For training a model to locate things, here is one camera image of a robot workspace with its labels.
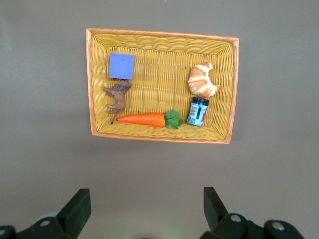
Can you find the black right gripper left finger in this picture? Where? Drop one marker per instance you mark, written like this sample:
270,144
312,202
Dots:
72,214

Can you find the orange toy carrot green leaves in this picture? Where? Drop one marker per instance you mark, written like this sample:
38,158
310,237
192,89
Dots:
144,119

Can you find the yellow wicker basket orange rim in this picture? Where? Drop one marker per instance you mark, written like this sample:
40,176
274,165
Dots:
162,74

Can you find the toy croissant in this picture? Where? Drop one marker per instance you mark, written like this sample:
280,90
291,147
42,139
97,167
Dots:
199,81

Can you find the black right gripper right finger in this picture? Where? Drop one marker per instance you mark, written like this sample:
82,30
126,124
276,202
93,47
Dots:
216,214

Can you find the brown toy lion figure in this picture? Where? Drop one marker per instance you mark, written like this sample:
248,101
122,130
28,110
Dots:
120,95

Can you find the blue square foam block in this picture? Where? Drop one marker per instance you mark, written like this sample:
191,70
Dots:
121,66

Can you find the small jar black lid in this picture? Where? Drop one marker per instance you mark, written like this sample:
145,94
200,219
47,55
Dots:
197,112

